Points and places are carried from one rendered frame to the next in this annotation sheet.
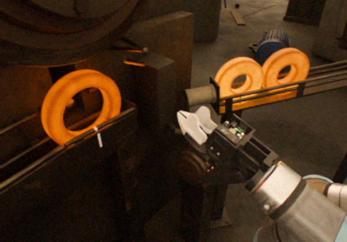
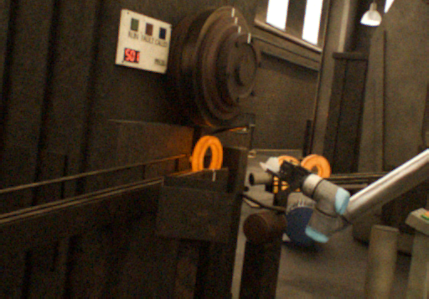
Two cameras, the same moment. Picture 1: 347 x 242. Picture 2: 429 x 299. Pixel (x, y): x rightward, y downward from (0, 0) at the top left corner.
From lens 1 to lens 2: 186 cm
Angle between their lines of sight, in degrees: 33
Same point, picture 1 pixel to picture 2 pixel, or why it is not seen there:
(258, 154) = (304, 171)
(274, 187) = (312, 178)
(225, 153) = (289, 170)
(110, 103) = (218, 161)
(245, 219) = not seen: outside the picture
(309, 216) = (327, 186)
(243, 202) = not seen: outside the picture
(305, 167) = not seen: outside the picture
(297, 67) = (322, 168)
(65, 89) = (208, 141)
